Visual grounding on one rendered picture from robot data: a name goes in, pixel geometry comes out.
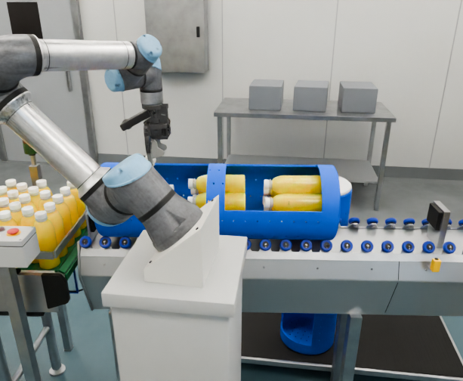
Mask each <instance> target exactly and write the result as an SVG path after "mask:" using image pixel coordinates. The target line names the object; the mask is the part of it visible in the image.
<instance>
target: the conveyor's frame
mask: <svg viewBox="0 0 463 381"><path fill-rule="evenodd" d="M17 276H18V280H19V284H20V290H21V293H22V297H23V303H24V306H25V310H26V316H27V317H41V318H42V325H43V329H42V331H41V332H40V334H39V335H38V337H37V338H36V340H35V342H34V343H33V346H34V349H35V352H37V350H38V348H39V346H40V345H41V344H42V342H43V340H44V338H45V339H46V343H47V347H48V353H49V357H50V361H51V369H50V370H49V373H50V375H51V376H59V375H61V374H63V373H64V371H65V369H66V368H65V365H64V364H61V361H60V354H59V350H58V346H57V339H56V335H55V331H54V324H53V320H52V316H51V312H60V309H59V308H58V306H60V305H65V304H66V303H68V302H69V300H70V294H69V287H68V282H67V279H66V278H65V274H62V273H60V272H55V271H37V270H21V272H20V273H19V274H18V275H17ZM0 316H9V313H8V308H7V305H6V301H5V296H4V293H3V289H2V284H1V281H0ZM22 375H23V369H22V365H21V364H20V366H19V367H18V368H17V370H16V372H15V374H14V375H13V376H12V378H11V373H10V370H9V367H8V362H7V358H6V356H5V350H4V347H3V345H2V339H1V336H0V381H19V380H20V378H21V376H22Z"/></svg>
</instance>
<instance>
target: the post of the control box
mask: <svg viewBox="0 0 463 381"><path fill-rule="evenodd" d="M0 281H1V284H2V289H3V293H4V296H5V301H6V305H7V308H8V313H9V317H10V320H11V326H12V329H13V332H14V338H15V341H16V344H17V350H18V353H19V356H20V362H21V365H22V369H23V375H24V378H25V381H42V379H41V376H40V372H39V366H38V362H37V359H36V356H35V349H34V346H33V342H32V337H31V333H30V329H29V323H28V320H27V316H26V310H25V306H24V303H23V297H22V293H21V290H20V284H19V280H18V276H17V270H16V268H0Z"/></svg>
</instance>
